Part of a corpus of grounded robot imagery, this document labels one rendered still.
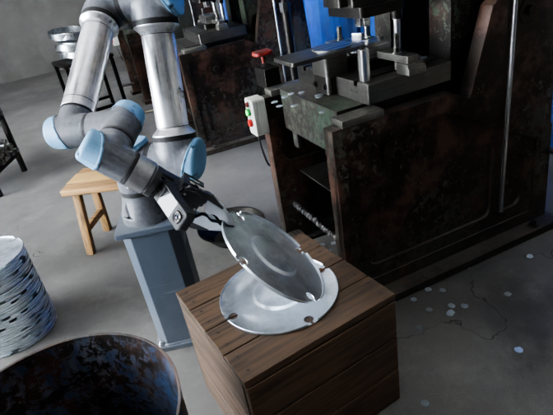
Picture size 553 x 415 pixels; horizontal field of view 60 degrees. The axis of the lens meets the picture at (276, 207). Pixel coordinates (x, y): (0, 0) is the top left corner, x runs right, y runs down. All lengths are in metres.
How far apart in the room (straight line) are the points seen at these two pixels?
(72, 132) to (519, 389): 1.25
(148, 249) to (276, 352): 0.57
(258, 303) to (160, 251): 0.41
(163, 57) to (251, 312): 0.67
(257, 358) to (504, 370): 0.73
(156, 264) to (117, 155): 0.53
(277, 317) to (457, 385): 0.55
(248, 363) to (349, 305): 0.26
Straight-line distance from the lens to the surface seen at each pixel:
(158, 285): 1.51
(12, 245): 1.93
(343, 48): 1.55
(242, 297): 1.20
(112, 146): 1.03
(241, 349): 1.07
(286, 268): 1.10
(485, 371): 1.48
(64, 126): 1.16
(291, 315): 1.12
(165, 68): 1.31
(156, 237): 1.42
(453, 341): 1.55
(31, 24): 7.98
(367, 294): 1.15
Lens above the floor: 1.08
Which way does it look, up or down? 28 degrees down
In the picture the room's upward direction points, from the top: 10 degrees counter-clockwise
